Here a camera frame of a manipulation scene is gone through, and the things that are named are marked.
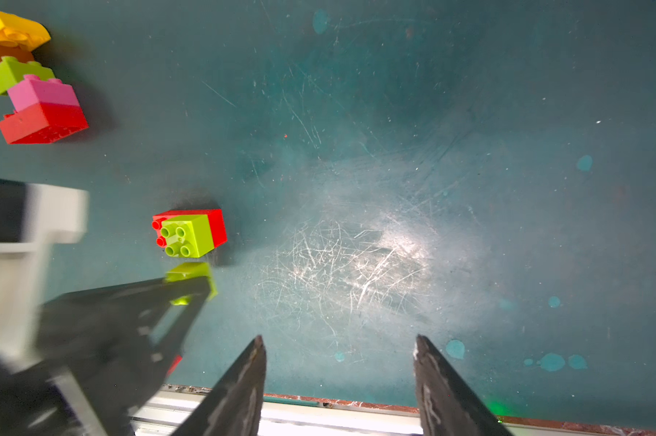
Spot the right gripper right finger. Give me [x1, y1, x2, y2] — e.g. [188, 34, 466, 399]
[413, 334, 511, 436]

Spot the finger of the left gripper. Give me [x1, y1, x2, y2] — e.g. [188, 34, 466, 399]
[43, 274, 213, 404]

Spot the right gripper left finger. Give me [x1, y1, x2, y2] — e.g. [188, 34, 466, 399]
[173, 335, 267, 436]

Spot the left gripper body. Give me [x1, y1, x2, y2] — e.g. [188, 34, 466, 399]
[0, 175, 144, 436]

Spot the pink lego brick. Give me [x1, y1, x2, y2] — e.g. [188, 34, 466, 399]
[7, 74, 81, 111]

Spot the red long lego brick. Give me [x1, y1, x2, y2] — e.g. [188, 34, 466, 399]
[152, 209, 228, 248]

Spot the yellow curved lego brick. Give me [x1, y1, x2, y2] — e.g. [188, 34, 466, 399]
[0, 11, 51, 52]

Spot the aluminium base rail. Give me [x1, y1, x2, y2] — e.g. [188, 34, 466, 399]
[133, 384, 656, 435]

